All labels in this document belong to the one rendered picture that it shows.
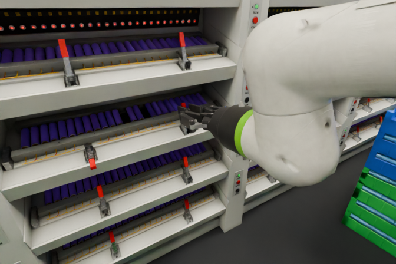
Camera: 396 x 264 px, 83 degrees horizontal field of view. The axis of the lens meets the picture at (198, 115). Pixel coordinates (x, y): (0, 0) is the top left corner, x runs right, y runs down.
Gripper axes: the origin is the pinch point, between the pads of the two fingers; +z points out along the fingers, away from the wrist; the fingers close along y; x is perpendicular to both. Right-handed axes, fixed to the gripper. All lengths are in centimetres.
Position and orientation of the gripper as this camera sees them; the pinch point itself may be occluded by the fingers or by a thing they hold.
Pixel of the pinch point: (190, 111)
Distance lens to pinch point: 62.8
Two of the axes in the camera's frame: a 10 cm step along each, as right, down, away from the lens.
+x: -1.1, -9.6, -2.5
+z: -4.8, -1.7, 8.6
